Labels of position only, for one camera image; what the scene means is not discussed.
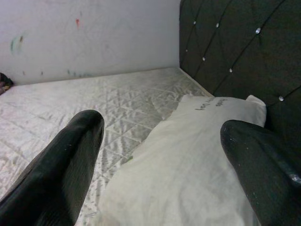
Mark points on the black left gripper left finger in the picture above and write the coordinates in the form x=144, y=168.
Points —
x=51, y=176

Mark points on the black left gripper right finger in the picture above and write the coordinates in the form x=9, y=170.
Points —
x=265, y=179

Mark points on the black tufted headboard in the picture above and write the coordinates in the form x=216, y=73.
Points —
x=235, y=47

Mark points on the beige quilted mattress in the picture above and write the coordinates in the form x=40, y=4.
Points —
x=70, y=99

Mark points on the white pillow with text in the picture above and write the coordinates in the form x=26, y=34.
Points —
x=178, y=153

